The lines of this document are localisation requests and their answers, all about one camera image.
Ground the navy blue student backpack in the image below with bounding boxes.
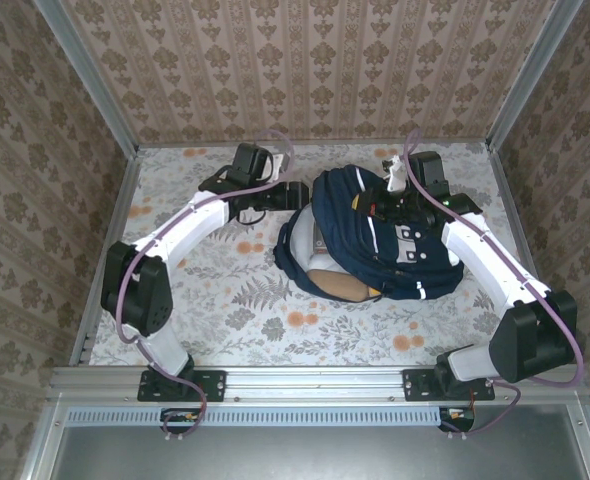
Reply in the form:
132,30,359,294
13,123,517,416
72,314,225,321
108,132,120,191
273,163,467,304

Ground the cork brown pencil case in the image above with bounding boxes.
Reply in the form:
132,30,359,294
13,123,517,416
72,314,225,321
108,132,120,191
306,269,377,303

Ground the floral tablecloth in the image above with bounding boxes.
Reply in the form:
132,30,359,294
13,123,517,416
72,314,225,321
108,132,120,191
89,142,554,366

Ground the black connector box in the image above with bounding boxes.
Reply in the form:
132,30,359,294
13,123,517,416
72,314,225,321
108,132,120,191
438,406,477,434
160,407,202,435

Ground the grey metal shelf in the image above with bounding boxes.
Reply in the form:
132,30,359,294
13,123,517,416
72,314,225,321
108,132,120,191
22,399,590,480

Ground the aluminium table side rail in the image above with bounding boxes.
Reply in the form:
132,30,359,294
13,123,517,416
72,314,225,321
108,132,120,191
69,149,144,366
484,142,551,301

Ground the aluminium frame post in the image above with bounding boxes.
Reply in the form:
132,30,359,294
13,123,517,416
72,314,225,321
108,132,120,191
485,0,585,151
32,0,140,157

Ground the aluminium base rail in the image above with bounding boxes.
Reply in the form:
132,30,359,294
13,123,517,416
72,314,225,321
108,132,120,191
47,364,590,404

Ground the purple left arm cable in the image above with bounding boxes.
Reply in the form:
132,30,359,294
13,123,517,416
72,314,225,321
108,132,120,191
117,128,296,444

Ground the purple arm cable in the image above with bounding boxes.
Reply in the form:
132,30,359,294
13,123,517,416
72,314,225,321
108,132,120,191
404,127,586,441
117,128,296,444

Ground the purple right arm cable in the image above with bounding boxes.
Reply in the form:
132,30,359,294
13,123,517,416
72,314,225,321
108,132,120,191
404,127,586,441

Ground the grey slotted cable duct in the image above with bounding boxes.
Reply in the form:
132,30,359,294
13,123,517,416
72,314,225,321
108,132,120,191
67,405,449,427

